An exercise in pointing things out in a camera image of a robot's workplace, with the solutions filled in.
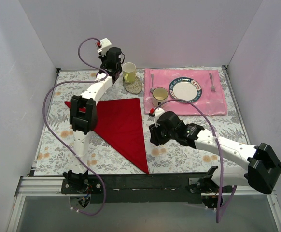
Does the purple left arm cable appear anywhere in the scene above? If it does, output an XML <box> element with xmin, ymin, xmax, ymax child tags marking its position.
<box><xmin>42</xmin><ymin>37</ymin><xmax>107</xmax><ymax>217</ymax></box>

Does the cream enamel mug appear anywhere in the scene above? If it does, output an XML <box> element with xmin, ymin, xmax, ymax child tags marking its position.
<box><xmin>152</xmin><ymin>87</ymin><xmax>169</xmax><ymax>107</ymax></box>

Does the pink placemat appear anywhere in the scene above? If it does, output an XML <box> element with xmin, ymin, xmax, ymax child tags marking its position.
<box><xmin>144</xmin><ymin>68</ymin><xmax>228</xmax><ymax>116</ymax></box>

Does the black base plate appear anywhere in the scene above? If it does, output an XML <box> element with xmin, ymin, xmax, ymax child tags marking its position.
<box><xmin>61</xmin><ymin>169</ymin><xmax>219</xmax><ymax>204</ymax></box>

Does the aluminium frame rail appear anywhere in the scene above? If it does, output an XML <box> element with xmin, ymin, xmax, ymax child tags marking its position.
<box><xmin>14</xmin><ymin>176</ymin><xmax>281</xmax><ymax>232</ymax></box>

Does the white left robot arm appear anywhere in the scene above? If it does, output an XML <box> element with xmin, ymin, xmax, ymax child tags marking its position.
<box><xmin>63</xmin><ymin>47</ymin><xmax>124</xmax><ymax>193</ymax></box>

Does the yellow ceramic mug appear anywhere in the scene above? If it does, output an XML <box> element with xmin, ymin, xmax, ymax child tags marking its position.
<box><xmin>122</xmin><ymin>62</ymin><xmax>136</xmax><ymax>84</ymax></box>

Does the white plate blue rim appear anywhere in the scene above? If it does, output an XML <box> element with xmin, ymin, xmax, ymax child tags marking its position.
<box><xmin>169</xmin><ymin>77</ymin><xmax>202</xmax><ymax>103</ymax></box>

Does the speckled round coaster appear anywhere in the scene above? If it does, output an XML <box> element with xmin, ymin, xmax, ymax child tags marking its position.
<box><xmin>123</xmin><ymin>76</ymin><xmax>143</xmax><ymax>94</ymax></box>

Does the red cloth napkin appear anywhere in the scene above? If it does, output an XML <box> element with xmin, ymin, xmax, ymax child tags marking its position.
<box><xmin>73</xmin><ymin>98</ymin><xmax>149</xmax><ymax>174</ymax></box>

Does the silver fork on placemat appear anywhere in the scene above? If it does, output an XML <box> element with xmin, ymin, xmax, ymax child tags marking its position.
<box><xmin>209</xmin><ymin>73</ymin><xmax>215</xmax><ymax>92</ymax></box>

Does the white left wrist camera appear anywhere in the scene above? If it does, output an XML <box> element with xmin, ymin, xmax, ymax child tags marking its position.
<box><xmin>96</xmin><ymin>38</ymin><xmax>112</xmax><ymax>57</ymax></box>

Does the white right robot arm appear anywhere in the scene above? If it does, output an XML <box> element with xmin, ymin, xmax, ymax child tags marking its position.
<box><xmin>149</xmin><ymin>108</ymin><xmax>281</xmax><ymax>194</ymax></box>

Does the silver spoon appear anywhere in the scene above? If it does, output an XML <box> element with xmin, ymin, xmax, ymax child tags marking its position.
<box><xmin>150</xmin><ymin>74</ymin><xmax>155</xmax><ymax>93</ymax></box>

